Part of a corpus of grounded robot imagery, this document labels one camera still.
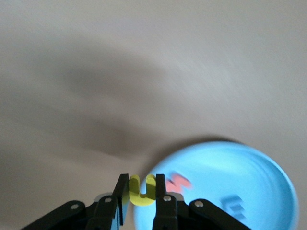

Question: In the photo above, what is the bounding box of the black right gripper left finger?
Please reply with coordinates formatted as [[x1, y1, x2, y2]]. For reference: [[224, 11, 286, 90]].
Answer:
[[21, 173, 130, 230]]

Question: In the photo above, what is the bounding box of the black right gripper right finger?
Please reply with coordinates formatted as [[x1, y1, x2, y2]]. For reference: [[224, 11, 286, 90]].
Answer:
[[153, 172, 250, 230]]

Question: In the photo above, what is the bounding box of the red foam letter w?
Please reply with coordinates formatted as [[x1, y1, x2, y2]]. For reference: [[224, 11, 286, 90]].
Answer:
[[165, 171, 194, 195]]

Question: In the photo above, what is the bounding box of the yellow foam letter u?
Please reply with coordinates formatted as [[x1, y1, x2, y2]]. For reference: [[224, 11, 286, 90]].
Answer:
[[128, 174, 156, 207]]

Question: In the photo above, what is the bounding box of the blue foam letter m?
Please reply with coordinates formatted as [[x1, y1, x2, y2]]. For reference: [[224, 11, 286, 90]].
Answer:
[[222, 194, 248, 220]]

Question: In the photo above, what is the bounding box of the blue plate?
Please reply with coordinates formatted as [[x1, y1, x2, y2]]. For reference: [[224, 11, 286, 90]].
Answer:
[[133, 140, 301, 230]]

